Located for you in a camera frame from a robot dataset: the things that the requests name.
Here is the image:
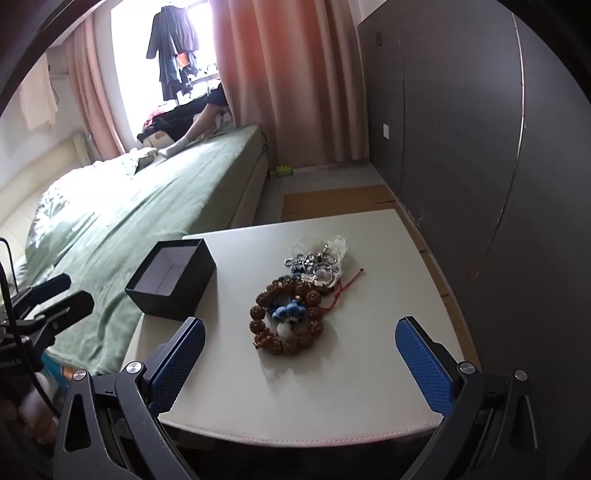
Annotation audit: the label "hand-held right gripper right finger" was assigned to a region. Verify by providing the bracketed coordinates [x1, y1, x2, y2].
[395, 316, 551, 480]

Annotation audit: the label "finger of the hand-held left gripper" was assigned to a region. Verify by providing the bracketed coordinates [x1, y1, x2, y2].
[18, 290, 96, 352]
[10, 272, 72, 311]

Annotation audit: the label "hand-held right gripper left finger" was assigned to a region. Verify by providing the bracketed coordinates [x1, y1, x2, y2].
[53, 316, 206, 480]

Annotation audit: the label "black jewelry box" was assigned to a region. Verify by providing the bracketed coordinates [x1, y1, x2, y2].
[124, 238, 218, 322]

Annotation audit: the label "red cord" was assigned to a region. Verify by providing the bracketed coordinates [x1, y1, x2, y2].
[323, 267, 369, 315]

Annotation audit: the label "blue flower charm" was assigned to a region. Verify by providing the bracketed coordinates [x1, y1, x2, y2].
[270, 299, 308, 340]

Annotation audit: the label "brown wooden bead bracelet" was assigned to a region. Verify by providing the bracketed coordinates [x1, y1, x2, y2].
[249, 278, 325, 357]

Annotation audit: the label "multicolour bead bracelet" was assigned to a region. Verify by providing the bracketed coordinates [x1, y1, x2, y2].
[270, 272, 315, 289]

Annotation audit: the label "plastic bag with silver jewelry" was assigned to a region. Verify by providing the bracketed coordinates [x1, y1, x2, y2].
[283, 234, 352, 289]

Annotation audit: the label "beige headboard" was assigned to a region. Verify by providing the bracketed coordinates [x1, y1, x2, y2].
[0, 133, 94, 232]

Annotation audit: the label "bed with green sheet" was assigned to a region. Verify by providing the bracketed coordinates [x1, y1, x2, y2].
[0, 124, 271, 377]

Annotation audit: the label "flat brown cardboard sheet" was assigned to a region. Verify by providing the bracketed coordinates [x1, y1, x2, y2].
[283, 184, 399, 223]

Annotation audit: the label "white hanging towel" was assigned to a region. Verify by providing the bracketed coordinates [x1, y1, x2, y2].
[18, 55, 60, 131]

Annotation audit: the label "narrow pink curtain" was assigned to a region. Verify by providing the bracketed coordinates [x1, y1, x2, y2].
[64, 21, 126, 162]

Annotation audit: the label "dark clothing pile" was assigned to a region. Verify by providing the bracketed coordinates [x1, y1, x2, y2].
[137, 104, 208, 142]

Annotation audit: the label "hanging dark clothes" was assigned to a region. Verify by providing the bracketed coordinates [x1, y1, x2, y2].
[145, 2, 205, 100]

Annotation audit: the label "wide pink curtain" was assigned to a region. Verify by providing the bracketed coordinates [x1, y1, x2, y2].
[210, 0, 371, 169]

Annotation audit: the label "black cable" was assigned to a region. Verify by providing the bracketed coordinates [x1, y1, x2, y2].
[18, 337, 61, 418]

